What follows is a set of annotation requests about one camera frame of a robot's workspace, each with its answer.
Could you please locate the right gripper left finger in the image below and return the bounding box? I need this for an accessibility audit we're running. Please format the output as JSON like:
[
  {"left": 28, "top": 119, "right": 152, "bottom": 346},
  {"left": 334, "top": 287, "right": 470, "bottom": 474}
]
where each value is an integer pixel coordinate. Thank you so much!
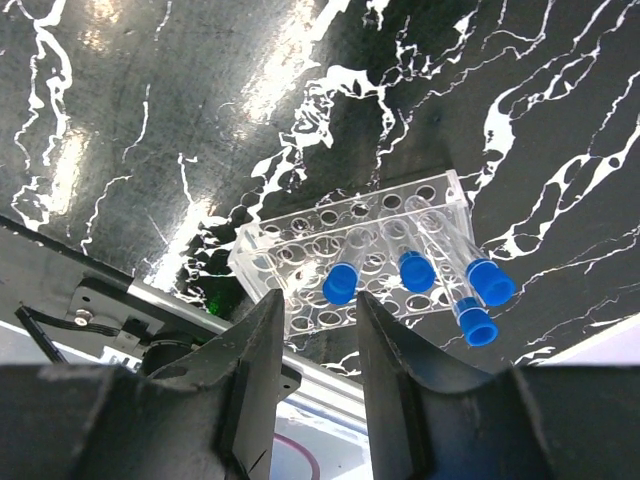
[{"left": 1, "top": 289, "right": 284, "bottom": 479}]

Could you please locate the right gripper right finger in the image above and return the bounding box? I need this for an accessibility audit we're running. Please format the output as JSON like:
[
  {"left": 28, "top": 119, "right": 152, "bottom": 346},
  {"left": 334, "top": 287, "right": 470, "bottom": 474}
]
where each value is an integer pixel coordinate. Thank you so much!
[{"left": 356, "top": 292, "right": 639, "bottom": 479}]

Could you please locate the blue capped test tube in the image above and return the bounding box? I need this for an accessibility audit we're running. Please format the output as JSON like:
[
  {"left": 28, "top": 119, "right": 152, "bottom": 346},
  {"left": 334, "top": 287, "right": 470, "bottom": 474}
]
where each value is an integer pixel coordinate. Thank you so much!
[
  {"left": 380, "top": 218, "right": 436, "bottom": 294},
  {"left": 322, "top": 227, "right": 374, "bottom": 306},
  {"left": 404, "top": 195, "right": 516, "bottom": 307},
  {"left": 423, "top": 234, "right": 498, "bottom": 347}
]

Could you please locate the clear test tube rack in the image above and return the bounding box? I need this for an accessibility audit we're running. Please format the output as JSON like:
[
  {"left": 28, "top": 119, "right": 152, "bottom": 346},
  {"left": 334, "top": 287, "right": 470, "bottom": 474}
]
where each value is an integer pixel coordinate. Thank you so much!
[{"left": 228, "top": 170, "right": 473, "bottom": 338}]

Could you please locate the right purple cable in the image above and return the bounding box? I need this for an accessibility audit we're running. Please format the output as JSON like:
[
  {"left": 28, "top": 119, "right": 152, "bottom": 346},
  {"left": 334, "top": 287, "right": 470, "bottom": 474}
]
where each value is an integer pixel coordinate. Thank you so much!
[{"left": 273, "top": 432, "right": 322, "bottom": 480}]

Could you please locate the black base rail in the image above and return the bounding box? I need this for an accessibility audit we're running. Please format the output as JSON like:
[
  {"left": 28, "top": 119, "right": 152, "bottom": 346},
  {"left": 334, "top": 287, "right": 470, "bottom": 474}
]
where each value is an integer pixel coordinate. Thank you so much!
[{"left": 0, "top": 214, "right": 366, "bottom": 421}]

